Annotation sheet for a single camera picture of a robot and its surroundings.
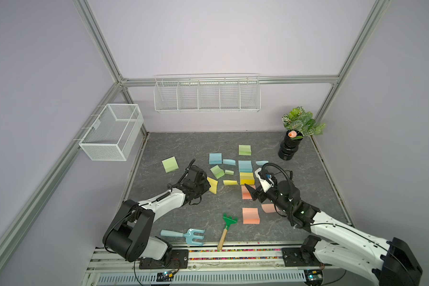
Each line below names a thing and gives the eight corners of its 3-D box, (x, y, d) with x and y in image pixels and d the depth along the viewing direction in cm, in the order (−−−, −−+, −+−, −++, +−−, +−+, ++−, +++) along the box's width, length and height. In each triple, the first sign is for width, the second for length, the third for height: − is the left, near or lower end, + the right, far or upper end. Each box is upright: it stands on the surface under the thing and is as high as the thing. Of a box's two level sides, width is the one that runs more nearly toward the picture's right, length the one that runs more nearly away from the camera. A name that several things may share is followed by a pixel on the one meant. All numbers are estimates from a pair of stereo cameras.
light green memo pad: (166, 173, 103) (165, 171, 101) (162, 163, 108) (161, 160, 106) (179, 168, 106) (178, 165, 103) (175, 158, 110) (174, 155, 108)
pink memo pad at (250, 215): (243, 223, 85) (243, 222, 83) (241, 209, 89) (242, 207, 88) (259, 223, 85) (260, 222, 83) (257, 209, 89) (258, 207, 88)
